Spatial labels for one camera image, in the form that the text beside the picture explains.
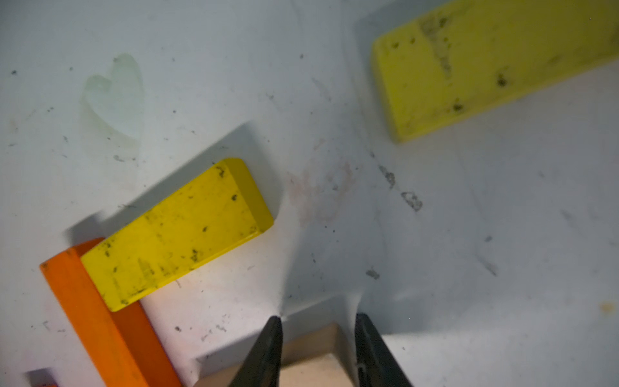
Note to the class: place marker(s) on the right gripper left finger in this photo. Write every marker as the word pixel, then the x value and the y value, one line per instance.
pixel 262 364

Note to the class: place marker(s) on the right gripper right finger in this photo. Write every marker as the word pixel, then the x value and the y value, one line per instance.
pixel 376 365

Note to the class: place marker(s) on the natural wood block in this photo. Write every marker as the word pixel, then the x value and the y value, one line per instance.
pixel 319 358

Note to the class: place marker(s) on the yellow block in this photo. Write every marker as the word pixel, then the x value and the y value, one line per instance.
pixel 216 212
pixel 467 57

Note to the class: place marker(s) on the orange block top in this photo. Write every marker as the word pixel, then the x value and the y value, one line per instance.
pixel 123 346

